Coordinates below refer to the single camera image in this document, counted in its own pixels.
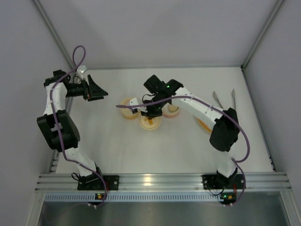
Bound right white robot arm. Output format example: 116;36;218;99
141;75;240;188

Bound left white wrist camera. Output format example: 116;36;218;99
76;65;87;79

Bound white round bun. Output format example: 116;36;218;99
167;105;179;113

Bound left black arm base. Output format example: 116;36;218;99
77;174;119;191

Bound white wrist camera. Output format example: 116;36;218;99
76;65;87;79
128;97;140;114

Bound slotted cable duct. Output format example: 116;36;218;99
44;192;221;202

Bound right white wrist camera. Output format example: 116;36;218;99
128;97;140;114

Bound metal tongs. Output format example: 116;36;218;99
212;89;237;110

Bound fish-shaped woven basket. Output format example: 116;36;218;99
196;117;214;134

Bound cream lid orange handle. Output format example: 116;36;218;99
139;116;162;130

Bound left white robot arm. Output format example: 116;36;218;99
37;70;108;190

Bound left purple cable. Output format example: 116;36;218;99
49;45;109;208

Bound aluminium mounting rail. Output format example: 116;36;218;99
35;172;292;192

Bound orange bowl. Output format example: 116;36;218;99
121;111;140;120

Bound cream lid pink handle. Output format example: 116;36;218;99
119;97;140;115

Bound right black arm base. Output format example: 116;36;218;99
201;174;245;191

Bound pink bowl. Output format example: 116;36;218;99
162;104;181;118

